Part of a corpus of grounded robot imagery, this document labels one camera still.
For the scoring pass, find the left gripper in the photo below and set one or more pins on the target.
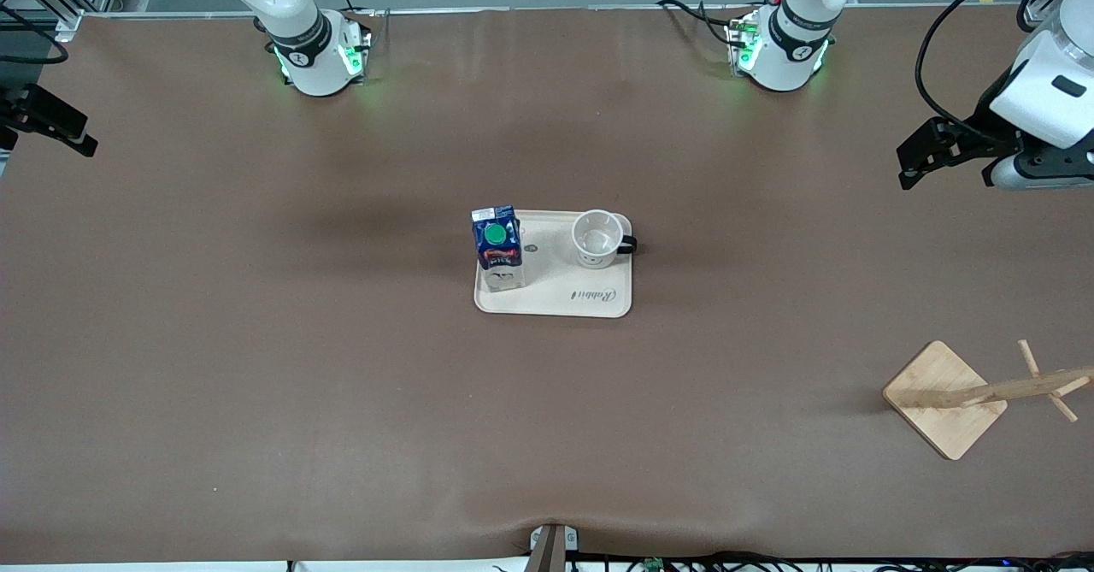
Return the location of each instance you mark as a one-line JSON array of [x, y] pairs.
[[979, 126]]

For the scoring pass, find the blue milk carton green cap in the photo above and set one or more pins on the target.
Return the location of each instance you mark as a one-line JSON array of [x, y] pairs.
[[497, 251]]

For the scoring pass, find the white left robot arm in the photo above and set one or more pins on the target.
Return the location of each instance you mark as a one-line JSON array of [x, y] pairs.
[[791, 59]]

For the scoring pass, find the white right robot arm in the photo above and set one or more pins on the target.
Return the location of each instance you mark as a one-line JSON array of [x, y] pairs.
[[308, 67]]

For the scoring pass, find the wooden cup hanging rack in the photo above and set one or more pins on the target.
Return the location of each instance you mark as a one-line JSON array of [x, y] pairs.
[[940, 401]]

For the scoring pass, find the brown table mat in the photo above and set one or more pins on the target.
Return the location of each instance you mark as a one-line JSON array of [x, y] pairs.
[[342, 384]]

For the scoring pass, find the cream plastic serving tray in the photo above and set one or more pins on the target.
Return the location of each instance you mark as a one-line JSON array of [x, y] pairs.
[[564, 286]]

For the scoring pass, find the small green connector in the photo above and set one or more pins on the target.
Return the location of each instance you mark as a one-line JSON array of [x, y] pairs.
[[654, 564]]

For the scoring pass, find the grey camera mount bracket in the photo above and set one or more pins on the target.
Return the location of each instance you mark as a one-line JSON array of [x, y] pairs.
[[553, 546]]

